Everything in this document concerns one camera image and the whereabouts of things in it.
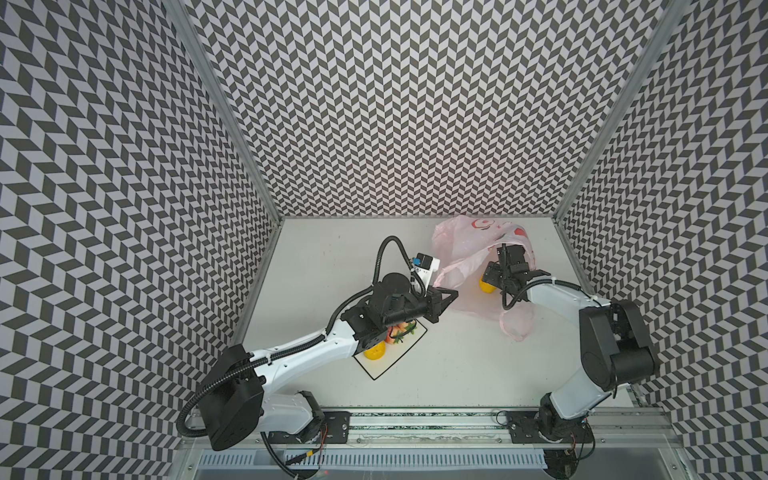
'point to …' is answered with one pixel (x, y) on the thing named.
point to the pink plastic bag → (461, 247)
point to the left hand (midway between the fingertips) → (458, 297)
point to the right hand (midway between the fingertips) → (496, 282)
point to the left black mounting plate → (334, 430)
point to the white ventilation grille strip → (377, 460)
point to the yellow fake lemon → (377, 351)
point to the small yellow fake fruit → (486, 287)
